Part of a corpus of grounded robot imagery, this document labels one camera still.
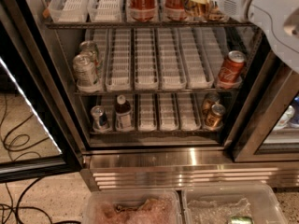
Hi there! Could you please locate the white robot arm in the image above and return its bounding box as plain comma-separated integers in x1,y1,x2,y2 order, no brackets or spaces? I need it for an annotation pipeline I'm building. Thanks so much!
191,0,299,73

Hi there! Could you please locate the red cola can right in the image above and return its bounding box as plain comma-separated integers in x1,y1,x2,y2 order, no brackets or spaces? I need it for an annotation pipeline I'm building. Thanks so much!
164,0,187,21

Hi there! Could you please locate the red cola can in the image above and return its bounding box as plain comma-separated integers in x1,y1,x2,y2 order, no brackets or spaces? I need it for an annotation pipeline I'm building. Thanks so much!
164,0,187,21
129,0,156,21

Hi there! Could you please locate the red cola can left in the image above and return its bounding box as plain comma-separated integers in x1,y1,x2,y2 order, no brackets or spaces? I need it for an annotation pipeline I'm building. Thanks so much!
129,0,156,21

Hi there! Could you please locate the red cola can middle shelf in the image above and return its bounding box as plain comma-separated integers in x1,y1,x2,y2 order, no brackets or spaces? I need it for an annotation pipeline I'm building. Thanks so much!
218,50,245,85

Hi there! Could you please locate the gold can rear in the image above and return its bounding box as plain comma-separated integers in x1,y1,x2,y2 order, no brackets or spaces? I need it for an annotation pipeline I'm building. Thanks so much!
201,92,221,115

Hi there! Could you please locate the gold can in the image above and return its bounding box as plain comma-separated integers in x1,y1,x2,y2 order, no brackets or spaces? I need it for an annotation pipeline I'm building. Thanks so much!
201,92,221,115
205,104,226,129

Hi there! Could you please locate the white soda can rear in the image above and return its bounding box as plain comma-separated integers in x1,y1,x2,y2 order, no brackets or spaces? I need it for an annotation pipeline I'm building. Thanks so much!
79,40,101,69

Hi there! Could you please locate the white soda can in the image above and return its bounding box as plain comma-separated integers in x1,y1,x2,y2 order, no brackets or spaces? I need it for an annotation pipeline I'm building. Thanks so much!
73,54,100,92
79,40,101,69

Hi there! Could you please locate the gold can front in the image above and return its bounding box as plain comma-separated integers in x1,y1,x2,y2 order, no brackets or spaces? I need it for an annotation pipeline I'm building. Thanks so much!
205,104,226,129

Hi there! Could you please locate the white soda can front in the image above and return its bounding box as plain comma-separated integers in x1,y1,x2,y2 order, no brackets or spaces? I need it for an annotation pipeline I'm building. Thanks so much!
73,54,100,92

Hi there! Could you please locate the blue silver energy can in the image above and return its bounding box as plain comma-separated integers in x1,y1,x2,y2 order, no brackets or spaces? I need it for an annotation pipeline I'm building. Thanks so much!
91,105,110,133

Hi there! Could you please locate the stainless fridge base grille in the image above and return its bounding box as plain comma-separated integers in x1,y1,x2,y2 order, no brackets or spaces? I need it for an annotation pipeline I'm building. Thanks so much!
80,147,299,191

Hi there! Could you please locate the open fridge glass door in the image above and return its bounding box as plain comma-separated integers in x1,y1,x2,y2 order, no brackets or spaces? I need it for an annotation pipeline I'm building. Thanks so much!
0,0,82,183

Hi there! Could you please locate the green can in bin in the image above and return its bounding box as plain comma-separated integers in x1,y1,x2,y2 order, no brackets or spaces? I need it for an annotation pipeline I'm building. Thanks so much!
228,217,254,224

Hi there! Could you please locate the white tray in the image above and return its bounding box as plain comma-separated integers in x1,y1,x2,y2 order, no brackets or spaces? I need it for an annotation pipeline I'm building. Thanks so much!
87,0,123,22
48,0,89,23

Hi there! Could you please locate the white tray top far left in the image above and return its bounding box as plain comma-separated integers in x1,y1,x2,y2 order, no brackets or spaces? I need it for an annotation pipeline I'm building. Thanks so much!
48,0,89,23

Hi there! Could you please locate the brown drink bottle white cap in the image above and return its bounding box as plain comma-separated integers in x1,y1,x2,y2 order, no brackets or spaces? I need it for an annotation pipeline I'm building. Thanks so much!
115,95,132,130

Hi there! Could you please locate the clear bin with bubble wrap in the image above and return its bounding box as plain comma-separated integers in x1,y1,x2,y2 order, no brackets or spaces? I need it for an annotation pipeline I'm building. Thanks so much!
181,183,288,224

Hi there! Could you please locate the clear bin with pink wrap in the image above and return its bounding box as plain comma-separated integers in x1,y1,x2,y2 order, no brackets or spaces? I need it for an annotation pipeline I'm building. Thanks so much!
82,189,182,224

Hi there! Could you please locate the middle wire shelf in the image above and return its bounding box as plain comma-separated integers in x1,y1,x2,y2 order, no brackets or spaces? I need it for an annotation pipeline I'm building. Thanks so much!
75,88,240,96

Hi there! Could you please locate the wire shelf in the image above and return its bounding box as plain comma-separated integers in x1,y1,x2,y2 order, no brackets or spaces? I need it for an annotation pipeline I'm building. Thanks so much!
90,130,220,136
45,20,255,30
75,88,240,96

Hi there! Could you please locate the bottom wire shelf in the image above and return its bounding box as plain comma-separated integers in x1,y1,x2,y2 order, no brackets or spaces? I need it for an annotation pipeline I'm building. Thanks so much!
90,130,220,136

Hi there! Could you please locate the top wire shelf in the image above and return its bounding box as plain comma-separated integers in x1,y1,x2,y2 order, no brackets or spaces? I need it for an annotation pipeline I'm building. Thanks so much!
45,20,255,30

